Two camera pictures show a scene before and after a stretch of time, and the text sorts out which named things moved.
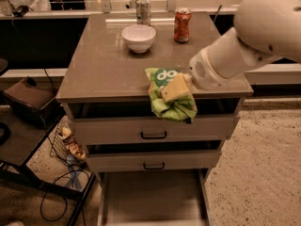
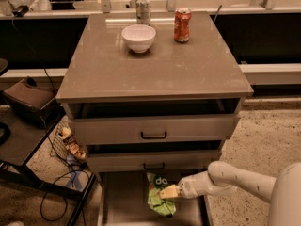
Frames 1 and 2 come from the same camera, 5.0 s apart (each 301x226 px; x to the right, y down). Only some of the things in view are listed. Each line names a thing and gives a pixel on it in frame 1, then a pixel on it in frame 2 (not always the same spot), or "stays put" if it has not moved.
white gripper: x=199 y=73 -> x=189 y=187
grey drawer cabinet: x=153 y=170 stays put
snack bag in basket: x=72 y=143 stays put
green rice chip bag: x=181 y=108 -> x=166 y=206
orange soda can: x=182 y=25 stays put
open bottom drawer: x=154 y=198 stays put
